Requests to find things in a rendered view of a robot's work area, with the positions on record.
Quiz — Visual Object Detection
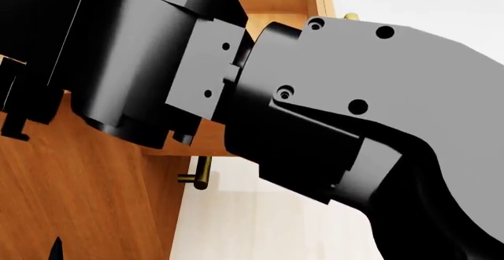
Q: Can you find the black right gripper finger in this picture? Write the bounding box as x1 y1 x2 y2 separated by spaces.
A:
0 61 31 142

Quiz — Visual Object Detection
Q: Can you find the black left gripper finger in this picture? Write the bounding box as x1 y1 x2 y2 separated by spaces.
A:
48 236 66 260

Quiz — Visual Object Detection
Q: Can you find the wooden cabinet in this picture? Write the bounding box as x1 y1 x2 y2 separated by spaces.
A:
0 55 191 260

